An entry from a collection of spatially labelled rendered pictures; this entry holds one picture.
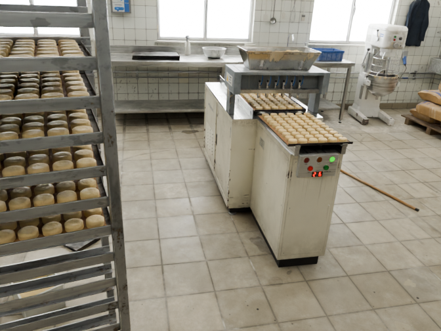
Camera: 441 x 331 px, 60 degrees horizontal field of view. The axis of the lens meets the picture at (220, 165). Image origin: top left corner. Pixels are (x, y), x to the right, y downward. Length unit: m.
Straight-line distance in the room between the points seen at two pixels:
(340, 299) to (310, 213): 0.54
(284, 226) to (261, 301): 0.47
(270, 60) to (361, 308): 1.72
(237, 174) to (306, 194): 0.76
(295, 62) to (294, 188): 1.00
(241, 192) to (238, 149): 0.37
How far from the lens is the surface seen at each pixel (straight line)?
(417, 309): 2.68
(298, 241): 2.56
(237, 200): 3.08
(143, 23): 5.68
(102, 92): 0.92
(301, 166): 2.24
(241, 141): 2.86
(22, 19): 0.92
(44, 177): 1.01
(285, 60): 2.85
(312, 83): 3.01
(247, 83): 2.83
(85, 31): 1.35
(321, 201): 2.46
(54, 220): 1.18
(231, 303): 2.38
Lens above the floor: 1.65
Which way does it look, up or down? 24 degrees down
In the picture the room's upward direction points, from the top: 3 degrees clockwise
